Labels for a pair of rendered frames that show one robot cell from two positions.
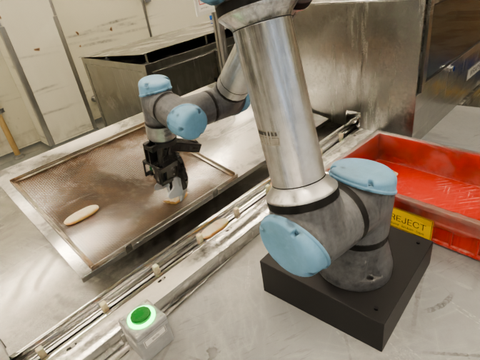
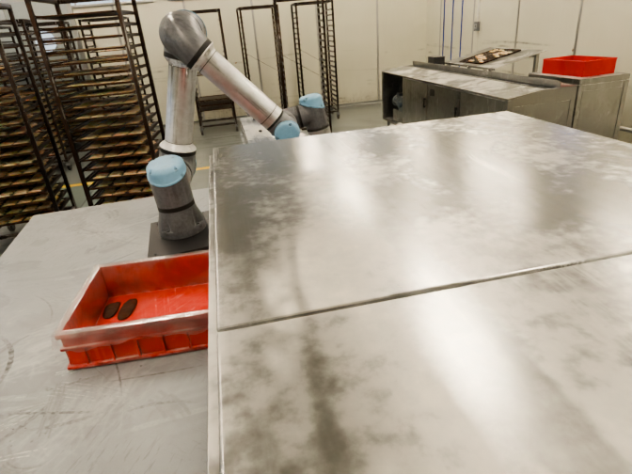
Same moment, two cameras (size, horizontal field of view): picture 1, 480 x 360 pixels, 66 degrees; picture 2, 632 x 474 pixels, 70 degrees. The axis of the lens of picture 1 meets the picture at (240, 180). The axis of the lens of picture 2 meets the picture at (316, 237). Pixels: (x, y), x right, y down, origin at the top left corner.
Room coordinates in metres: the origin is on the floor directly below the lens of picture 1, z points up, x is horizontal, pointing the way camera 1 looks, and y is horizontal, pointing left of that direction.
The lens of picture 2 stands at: (1.64, -1.14, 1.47)
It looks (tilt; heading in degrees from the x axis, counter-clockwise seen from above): 25 degrees down; 121
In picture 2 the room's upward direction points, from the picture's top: 5 degrees counter-clockwise
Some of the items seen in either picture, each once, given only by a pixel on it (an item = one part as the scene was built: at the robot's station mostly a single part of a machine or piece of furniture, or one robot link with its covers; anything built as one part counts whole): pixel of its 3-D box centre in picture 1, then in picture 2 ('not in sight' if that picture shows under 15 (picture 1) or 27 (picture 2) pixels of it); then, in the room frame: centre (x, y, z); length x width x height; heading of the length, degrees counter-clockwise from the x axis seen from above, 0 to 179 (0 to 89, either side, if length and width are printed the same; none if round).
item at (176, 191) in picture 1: (176, 191); not in sight; (0.89, 0.18, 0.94); 0.06 x 0.03 x 0.09; 135
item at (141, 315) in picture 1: (141, 316); not in sight; (0.51, 0.23, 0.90); 0.04 x 0.04 x 0.02
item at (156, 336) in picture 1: (148, 334); not in sight; (0.51, 0.24, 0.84); 0.08 x 0.08 x 0.11; 41
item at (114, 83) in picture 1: (209, 80); not in sight; (3.64, 0.14, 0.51); 1.93 x 1.05 x 1.02; 131
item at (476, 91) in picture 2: not in sight; (476, 102); (0.57, 4.36, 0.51); 3.00 x 1.26 x 1.03; 131
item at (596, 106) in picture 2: not in sight; (568, 120); (1.53, 3.88, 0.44); 0.70 x 0.55 x 0.87; 131
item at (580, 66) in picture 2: not in sight; (577, 65); (1.53, 3.88, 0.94); 0.51 x 0.36 x 0.13; 135
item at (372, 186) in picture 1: (358, 198); (169, 180); (0.55, -0.21, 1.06); 0.13 x 0.12 x 0.14; 126
